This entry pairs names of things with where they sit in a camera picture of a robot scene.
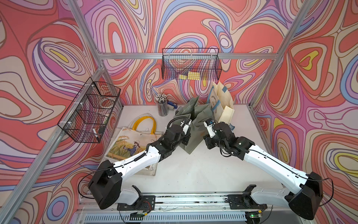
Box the olive green fabric bag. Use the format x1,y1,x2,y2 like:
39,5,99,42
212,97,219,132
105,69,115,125
174,96,213,154

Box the cream canvas tote bag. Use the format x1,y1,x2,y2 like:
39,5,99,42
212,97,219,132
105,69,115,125
102,113,164,177

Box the white bag yellow handles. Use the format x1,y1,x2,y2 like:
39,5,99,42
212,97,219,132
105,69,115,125
102,113,163,162

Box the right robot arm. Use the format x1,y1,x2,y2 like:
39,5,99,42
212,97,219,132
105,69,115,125
203,119,323,220

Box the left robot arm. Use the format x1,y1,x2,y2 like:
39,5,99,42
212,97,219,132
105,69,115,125
88,116,191,210

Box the blue stapler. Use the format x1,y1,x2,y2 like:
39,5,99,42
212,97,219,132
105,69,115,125
167,101,178,109

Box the metal cup of pencils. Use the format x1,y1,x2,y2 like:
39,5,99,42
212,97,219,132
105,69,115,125
155,93,168,117

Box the yellow sticky notes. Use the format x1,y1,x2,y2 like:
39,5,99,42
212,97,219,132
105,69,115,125
178,71,200,80

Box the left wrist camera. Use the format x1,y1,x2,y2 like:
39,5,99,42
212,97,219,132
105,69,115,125
182,118,192,135

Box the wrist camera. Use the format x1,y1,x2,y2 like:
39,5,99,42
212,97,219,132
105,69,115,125
204,119,216,138
182,118,192,135

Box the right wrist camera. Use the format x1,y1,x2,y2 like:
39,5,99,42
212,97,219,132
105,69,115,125
204,119,216,138

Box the beige bag blue handles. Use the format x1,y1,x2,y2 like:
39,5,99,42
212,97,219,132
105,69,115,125
207,81,235,131

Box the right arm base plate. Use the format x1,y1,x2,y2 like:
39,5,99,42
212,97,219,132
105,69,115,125
224,194,261,210

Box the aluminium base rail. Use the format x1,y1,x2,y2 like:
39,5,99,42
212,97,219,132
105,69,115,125
71,192,308,224

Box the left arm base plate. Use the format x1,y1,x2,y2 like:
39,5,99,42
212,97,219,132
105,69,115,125
117,195,156,212

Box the black wire basket back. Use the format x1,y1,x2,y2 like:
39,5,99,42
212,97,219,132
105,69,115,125
161,47,222,82

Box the black wire basket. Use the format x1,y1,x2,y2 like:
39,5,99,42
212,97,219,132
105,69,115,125
161,47,222,82
57,77,121,143

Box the black wire basket left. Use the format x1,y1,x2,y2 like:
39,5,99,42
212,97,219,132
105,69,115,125
57,77,121,143

